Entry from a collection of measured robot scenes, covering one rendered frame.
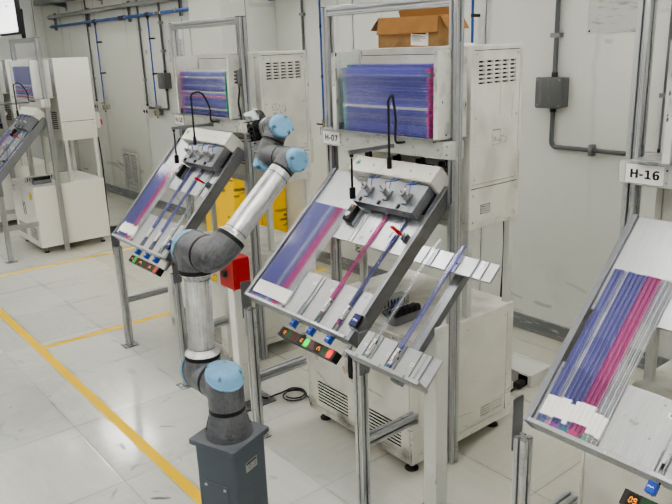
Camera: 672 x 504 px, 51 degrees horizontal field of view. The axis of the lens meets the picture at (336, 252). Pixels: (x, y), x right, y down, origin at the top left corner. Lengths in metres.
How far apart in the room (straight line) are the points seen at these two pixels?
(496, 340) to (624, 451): 1.35
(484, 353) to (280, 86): 1.82
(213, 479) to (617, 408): 1.24
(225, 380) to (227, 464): 0.27
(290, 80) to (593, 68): 1.61
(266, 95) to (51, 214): 3.45
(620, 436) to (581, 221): 2.32
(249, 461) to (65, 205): 4.89
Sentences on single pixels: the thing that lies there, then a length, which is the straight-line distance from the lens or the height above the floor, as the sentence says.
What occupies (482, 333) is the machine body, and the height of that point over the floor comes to 0.53.
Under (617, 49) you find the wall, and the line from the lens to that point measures 3.98.
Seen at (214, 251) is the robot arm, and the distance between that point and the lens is 2.12.
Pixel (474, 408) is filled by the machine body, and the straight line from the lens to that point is 3.24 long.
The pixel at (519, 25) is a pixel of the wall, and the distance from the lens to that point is 4.31.
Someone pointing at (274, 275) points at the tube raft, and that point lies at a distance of 3.01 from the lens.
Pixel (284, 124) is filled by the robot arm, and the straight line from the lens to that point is 2.31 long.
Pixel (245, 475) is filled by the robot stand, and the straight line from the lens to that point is 2.37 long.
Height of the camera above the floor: 1.74
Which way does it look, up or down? 16 degrees down
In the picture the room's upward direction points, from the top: 2 degrees counter-clockwise
